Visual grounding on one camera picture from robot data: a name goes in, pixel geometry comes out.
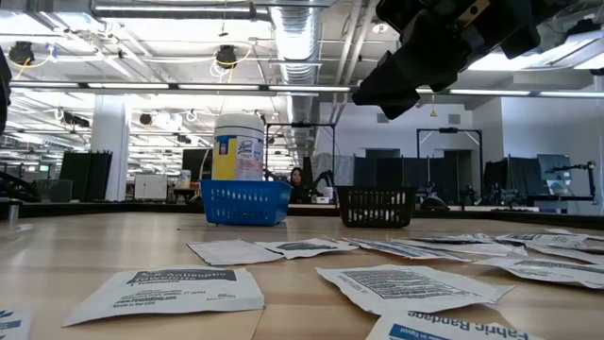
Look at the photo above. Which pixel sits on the blue plastic basket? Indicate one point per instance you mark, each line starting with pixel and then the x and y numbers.
pixel 245 203

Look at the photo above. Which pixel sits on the black ceiling projector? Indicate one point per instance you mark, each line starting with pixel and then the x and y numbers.
pixel 75 119

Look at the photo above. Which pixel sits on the small yellow white canister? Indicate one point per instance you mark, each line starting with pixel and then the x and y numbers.
pixel 185 179

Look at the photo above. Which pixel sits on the black curtain partition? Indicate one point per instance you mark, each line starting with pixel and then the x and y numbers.
pixel 391 170

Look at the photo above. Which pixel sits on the linear ceiling light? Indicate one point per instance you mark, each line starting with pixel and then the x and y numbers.
pixel 42 84
pixel 219 87
pixel 491 92
pixel 571 94
pixel 309 89
pixel 127 86
pixel 431 90

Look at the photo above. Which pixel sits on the grey computer monitor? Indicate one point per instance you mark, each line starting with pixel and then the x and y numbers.
pixel 554 167

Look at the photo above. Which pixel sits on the silver air duct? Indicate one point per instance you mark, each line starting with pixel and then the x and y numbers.
pixel 297 47

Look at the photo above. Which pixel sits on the blue striped fabric bandage packet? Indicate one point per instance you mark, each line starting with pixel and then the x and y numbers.
pixel 406 249
pixel 448 328
pixel 11 326

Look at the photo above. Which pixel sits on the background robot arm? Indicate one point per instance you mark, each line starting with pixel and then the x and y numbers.
pixel 323 178

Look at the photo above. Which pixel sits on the person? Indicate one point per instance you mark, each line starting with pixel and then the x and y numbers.
pixel 296 181

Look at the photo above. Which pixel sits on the short metal post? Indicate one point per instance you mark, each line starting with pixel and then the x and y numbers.
pixel 13 215

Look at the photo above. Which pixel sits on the black ceiling camera device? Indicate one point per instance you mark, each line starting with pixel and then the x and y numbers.
pixel 21 52
pixel 226 56

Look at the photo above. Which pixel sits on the black ceiling speaker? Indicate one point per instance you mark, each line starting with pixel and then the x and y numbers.
pixel 145 119

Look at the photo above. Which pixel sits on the black plastic basket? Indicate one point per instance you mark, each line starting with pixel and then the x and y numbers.
pixel 377 208

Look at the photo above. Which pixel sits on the white building pillar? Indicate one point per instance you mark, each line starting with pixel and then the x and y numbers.
pixel 109 156

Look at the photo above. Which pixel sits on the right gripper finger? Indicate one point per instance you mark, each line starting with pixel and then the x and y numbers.
pixel 384 87
pixel 401 109

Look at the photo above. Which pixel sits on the dark computer monitor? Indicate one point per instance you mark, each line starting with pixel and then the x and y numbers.
pixel 196 164

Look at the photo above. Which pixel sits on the white cabinet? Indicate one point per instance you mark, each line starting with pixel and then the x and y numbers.
pixel 150 186

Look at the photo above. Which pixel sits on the grey wall vent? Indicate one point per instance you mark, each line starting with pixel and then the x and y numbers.
pixel 454 119
pixel 380 121

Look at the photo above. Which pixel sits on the disinfecting wipes canister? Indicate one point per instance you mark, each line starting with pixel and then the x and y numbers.
pixel 238 151

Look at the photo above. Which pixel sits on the black camera boom stand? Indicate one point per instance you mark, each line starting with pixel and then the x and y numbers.
pixel 571 167

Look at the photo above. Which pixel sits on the black dome-shaped object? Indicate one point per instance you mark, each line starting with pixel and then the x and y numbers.
pixel 434 204

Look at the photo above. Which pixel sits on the white cup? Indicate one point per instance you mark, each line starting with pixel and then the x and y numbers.
pixel 329 192

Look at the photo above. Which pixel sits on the black partition panel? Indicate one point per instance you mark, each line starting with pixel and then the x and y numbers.
pixel 85 175
pixel 514 177

